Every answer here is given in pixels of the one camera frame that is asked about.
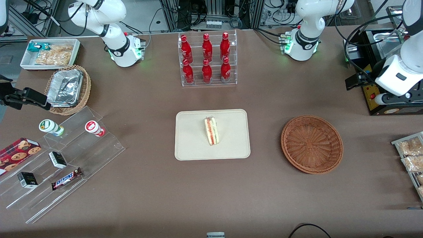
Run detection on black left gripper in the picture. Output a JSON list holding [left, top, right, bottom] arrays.
[[345, 74, 377, 91]]

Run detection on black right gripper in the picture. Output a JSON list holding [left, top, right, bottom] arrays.
[[0, 75, 52, 111]]

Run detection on triangle sandwich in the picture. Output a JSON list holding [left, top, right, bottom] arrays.
[[204, 116, 219, 146]]

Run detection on aluminium foil tray stack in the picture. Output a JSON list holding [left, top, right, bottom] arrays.
[[46, 69, 84, 107]]

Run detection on light wicker basket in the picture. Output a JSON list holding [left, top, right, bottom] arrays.
[[45, 65, 92, 116]]

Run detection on brown wicker basket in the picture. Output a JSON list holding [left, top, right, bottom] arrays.
[[281, 115, 344, 175]]

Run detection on beige plastic tray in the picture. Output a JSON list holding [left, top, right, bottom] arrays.
[[174, 109, 251, 161]]

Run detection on green lid yogurt cup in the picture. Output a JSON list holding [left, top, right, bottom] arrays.
[[39, 119, 65, 137]]

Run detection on white rectangular bin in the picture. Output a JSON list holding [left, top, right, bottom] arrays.
[[20, 39, 81, 71]]

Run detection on teal snack packet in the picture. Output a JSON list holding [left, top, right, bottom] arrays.
[[27, 42, 51, 53]]

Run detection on steel food pan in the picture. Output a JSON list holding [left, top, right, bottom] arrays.
[[373, 32, 404, 60]]

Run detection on red tartan cookie box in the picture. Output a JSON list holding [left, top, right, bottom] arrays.
[[0, 138, 42, 176]]

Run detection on black food warmer appliance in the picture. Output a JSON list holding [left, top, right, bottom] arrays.
[[344, 5, 423, 116]]

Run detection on red lid yogurt cup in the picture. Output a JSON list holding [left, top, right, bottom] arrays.
[[85, 120, 106, 137]]

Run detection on small black cosmetics box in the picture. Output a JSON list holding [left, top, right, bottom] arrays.
[[17, 172, 38, 189], [49, 151, 67, 169]]

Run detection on grey snack rack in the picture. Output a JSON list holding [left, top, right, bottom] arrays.
[[392, 132, 423, 202]]

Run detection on clear acrylic stepped shelf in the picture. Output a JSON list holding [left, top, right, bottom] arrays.
[[0, 106, 126, 224]]

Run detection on Snickers chocolate bar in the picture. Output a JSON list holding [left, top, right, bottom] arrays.
[[51, 167, 83, 190]]

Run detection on red soda bottle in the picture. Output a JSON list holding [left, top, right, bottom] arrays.
[[202, 33, 213, 62], [182, 59, 194, 84], [220, 57, 231, 82], [181, 35, 193, 64], [220, 32, 231, 61], [202, 59, 212, 83]]

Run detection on clear acrylic bottle rack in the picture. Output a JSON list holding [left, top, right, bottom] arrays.
[[178, 30, 238, 87]]

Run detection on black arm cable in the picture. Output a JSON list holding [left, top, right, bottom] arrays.
[[334, 3, 410, 87]]

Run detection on aluminium frame structure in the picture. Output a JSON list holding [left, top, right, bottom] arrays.
[[7, 0, 61, 37]]

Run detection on black looped cable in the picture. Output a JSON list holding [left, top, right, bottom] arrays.
[[288, 223, 332, 238]]

